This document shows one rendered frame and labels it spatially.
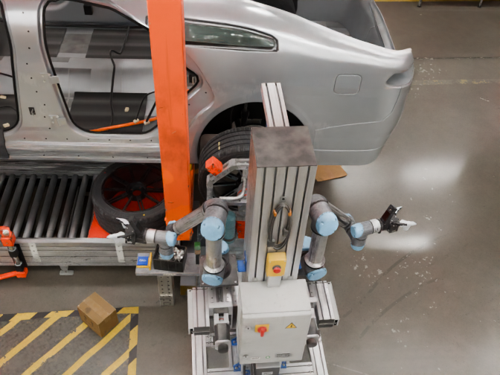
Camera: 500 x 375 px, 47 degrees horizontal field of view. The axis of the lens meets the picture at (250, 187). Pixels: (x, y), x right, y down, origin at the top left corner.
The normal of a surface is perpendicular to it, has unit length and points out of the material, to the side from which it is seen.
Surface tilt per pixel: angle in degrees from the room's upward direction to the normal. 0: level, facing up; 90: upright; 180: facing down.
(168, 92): 90
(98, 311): 0
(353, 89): 90
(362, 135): 90
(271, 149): 0
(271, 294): 0
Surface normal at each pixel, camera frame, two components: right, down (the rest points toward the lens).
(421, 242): 0.04, -0.69
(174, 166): 0.04, 0.73
